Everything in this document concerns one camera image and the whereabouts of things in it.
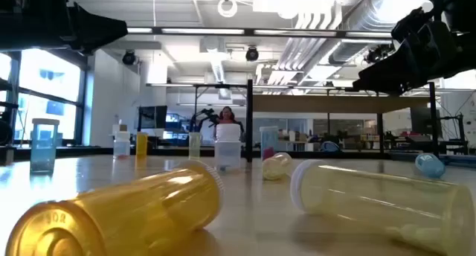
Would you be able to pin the cardboard box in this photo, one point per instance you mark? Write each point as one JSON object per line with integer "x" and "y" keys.
{"x": 119, "y": 127}

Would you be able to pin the black background workbench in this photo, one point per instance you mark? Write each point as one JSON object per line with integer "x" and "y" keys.
{"x": 424, "y": 140}

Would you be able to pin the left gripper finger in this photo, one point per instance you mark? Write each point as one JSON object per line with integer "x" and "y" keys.
{"x": 96, "y": 31}

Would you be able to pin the silver ventilation duct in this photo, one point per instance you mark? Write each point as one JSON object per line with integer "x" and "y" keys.
{"x": 372, "y": 14}

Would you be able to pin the black background rig frame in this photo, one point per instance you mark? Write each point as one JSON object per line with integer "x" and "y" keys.
{"x": 208, "y": 86}

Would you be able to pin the large window black frame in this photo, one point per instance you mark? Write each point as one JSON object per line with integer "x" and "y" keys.
{"x": 48, "y": 81}

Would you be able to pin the blue pill bottle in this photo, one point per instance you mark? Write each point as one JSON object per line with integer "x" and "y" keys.
{"x": 430, "y": 166}

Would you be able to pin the wooden shelf with black legs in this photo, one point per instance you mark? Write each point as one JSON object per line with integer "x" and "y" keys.
{"x": 334, "y": 104}

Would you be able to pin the amber pill bottle white cap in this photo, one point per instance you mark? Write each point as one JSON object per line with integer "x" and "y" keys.
{"x": 141, "y": 144}
{"x": 141, "y": 211}

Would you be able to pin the small white bottle left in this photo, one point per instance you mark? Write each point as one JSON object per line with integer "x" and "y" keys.
{"x": 44, "y": 148}

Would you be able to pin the black ceiling spotlight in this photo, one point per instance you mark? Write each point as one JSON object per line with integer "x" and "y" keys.
{"x": 129, "y": 58}
{"x": 376, "y": 54}
{"x": 252, "y": 54}

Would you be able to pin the blue bottle with pink pills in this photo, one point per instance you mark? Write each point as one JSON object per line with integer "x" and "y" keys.
{"x": 268, "y": 142}

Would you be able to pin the black aluminium table frame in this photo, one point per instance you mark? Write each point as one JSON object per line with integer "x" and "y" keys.
{"x": 74, "y": 152}

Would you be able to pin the black overhead light bar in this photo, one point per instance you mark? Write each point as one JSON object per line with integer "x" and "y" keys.
{"x": 249, "y": 31}

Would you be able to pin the person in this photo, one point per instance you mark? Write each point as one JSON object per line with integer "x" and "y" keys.
{"x": 227, "y": 114}

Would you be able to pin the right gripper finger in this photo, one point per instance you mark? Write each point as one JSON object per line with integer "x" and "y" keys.
{"x": 390, "y": 73}

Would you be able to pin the clear pill bottle white cap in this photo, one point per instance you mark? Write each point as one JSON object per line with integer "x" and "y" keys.
{"x": 121, "y": 146}
{"x": 228, "y": 152}

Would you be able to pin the small pale yellow pill bottle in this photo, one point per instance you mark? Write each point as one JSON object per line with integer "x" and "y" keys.
{"x": 277, "y": 167}

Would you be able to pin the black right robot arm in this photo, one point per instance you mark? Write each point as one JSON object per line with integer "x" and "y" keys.
{"x": 459, "y": 6}

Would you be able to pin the blue rounded object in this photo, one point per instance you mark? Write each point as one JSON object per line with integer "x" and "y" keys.
{"x": 330, "y": 147}

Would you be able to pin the black background robot arm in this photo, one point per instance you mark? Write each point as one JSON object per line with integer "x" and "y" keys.
{"x": 208, "y": 116}

